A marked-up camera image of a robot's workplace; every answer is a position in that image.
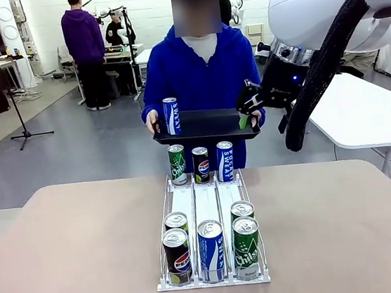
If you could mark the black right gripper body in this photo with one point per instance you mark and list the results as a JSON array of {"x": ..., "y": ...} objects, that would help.
[{"x": 277, "y": 87}]

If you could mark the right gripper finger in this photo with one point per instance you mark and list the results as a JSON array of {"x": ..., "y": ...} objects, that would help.
[
  {"x": 245, "y": 121},
  {"x": 249, "y": 89}
]

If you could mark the black plastic tray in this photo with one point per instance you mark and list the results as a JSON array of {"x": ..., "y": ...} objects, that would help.
[{"x": 207, "y": 124}]

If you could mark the blue Pocari Sweat can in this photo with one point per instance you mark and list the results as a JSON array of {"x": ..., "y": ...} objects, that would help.
[
  {"x": 226, "y": 164},
  {"x": 212, "y": 254},
  {"x": 172, "y": 117}
]

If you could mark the person's right forearm blue sleeve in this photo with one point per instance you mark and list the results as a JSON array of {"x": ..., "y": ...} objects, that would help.
[{"x": 148, "y": 104}]

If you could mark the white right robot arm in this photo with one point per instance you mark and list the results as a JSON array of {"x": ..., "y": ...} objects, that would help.
[{"x": 307, "y": 10}]

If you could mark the person's left forearm blue sleeve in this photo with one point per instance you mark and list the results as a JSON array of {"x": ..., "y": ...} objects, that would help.
[{"x": 263, "y": 114}]

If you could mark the person in blue hoodie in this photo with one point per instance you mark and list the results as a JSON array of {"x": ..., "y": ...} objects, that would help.
[{"x": 202, "y": 82}]

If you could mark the person in black sweater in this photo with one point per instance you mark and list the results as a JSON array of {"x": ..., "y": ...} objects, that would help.
[{"x": 225, "y": 8}]

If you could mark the person in black jacket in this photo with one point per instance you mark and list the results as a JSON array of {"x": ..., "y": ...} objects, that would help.
[{"x": 113, "y": 32}]

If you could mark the person in purple hoodie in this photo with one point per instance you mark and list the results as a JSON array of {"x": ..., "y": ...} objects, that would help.
[{"x": 82, "y": 35}]

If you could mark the person's left hand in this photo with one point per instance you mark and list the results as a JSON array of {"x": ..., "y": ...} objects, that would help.
[{"x": 255, "y": 120}]

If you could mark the person's right hand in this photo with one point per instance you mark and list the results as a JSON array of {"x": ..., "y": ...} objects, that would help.
[{"x": 152, "y": 121}]

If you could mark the white drawer cabinet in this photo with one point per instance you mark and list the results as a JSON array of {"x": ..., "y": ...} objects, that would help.
[{"x": 254, "y": 30}]

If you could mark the black Pepsi can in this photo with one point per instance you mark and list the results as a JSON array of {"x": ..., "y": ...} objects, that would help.
[
  {"x": 201, "y": 167},
  {"x": 177, "y": 258},
  {"x": 175, "y": 220}
]

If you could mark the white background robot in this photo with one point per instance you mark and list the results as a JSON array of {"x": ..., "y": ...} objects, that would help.
[{"x": 237, "y": 11}]

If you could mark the green Chilsung cider can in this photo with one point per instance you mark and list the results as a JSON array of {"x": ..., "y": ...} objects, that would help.
[
  {"x": 242, "y": 209},
  {"x": 177, "y": 166},
  {"x": 247, "y": 250}
]

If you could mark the seated man in beige sweater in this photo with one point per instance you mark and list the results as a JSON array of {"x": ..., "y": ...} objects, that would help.
[{"x": 362, "y": 58}]

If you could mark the large white table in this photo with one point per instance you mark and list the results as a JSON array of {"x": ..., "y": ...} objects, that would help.
[{"x": 372, "y": 115}]

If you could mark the white three-lane can rack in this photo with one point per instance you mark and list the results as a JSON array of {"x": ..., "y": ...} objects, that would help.
[{"x": 182, "y": 199}]

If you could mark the wooden background desk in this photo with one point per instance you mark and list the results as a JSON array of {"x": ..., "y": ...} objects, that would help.
[{"x": 118, "y": 56}]

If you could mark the black microphone stand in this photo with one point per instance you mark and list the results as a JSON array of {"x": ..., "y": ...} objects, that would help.
[{"x": 18, "y": 113}]

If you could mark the white tower air conditioner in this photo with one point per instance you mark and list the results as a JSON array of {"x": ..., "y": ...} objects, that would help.
[{"x": 10, "y": 37}]

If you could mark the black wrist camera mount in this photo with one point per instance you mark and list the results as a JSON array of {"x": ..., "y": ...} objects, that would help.
[{"x": 263, "y": 48}]

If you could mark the black camera tripod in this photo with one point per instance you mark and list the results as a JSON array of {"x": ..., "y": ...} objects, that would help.
[{"x": 132, "y": 54}]

